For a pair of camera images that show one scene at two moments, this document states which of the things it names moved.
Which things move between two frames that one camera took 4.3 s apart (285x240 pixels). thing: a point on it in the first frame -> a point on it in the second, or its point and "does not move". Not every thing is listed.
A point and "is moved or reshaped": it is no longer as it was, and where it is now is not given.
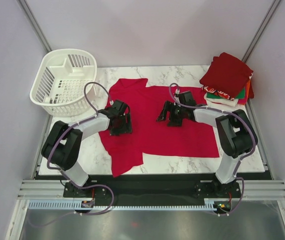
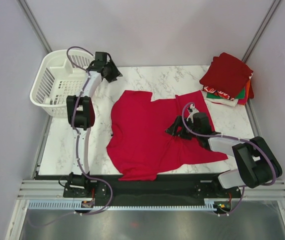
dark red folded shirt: (227, 74) does not move
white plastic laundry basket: (64, 82) does not move
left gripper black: (126, 128) -> (116, 72)
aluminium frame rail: (42, 189) does not move
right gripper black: (167, 107) -> (172, 129)
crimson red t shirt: (150, 136) is moved or reshaped
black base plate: (151, 190) does not move
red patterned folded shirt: (210, 90) does not move
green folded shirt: (212, 95) does not move
